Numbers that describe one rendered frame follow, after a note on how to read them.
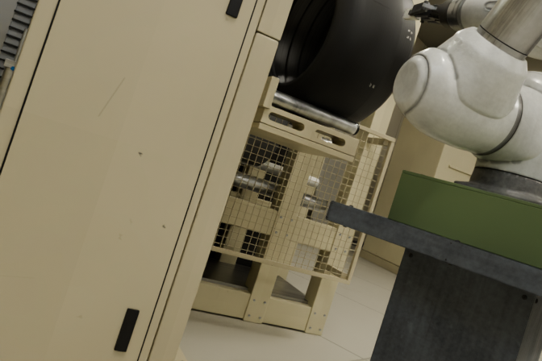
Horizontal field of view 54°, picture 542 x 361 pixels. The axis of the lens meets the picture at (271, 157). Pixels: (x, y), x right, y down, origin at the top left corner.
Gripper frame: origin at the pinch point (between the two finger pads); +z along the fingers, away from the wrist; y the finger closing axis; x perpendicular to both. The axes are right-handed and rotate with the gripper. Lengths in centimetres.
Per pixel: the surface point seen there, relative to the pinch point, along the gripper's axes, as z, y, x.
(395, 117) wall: 624, -437, -8
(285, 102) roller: 18.3, 19.4, 37.3
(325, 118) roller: 18.2, 4.3, 37.2
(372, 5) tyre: 11.7, 7.3, 0.1
